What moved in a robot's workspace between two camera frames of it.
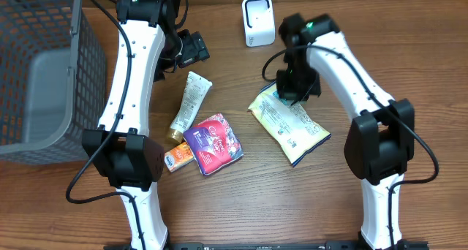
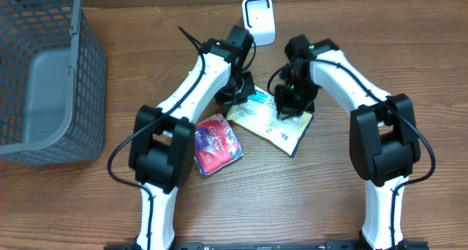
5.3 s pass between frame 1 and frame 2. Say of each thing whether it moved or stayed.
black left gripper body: moved
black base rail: stayed
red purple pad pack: stayed
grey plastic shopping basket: stayed
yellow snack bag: moved
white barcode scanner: stayed
